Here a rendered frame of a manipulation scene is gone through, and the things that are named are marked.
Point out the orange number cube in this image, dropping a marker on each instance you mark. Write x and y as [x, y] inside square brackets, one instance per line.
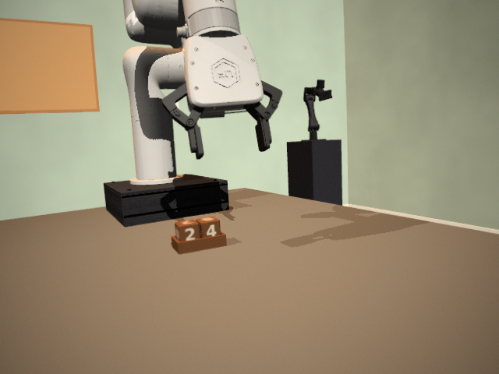
[209, 226]
[187, 230]

